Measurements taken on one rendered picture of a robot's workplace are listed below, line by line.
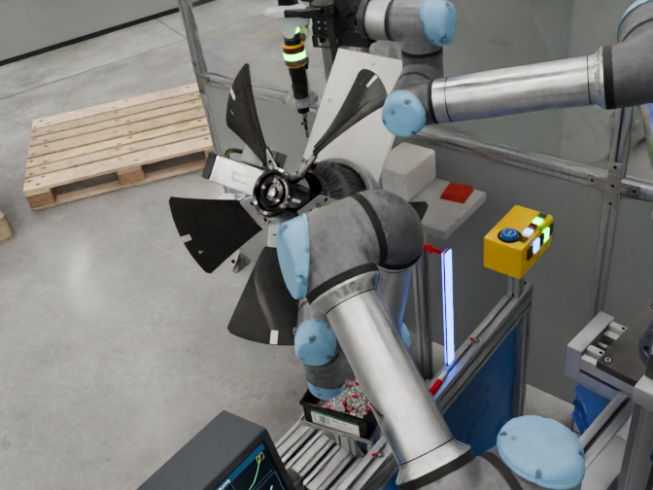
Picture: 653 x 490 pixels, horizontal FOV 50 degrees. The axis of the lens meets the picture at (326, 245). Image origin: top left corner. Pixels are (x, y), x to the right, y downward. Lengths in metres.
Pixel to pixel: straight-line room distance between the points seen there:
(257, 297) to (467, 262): 1.03
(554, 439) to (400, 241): 0.35
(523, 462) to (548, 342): 1.56
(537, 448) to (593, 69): 0.56
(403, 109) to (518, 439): 0.54
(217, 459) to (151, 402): 1.90
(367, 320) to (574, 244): 1.32
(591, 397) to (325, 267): 0.77
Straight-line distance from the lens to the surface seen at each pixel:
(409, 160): 2.21
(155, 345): 3.21
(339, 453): 2.52
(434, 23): 1.27
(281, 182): 1.65
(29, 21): 6.96
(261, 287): 1.68
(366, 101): 1.60
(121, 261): 3.78
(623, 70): 1.15
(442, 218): 2.14
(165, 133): 4.59
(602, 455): 1.45
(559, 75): 1.16
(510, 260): 1.70
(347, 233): 1.02
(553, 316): 2.46
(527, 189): 2.21
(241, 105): 1.84
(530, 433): 1.05
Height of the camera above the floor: 2.09
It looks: 36 degrees down
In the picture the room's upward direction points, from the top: 9 degrees counter-clockwise
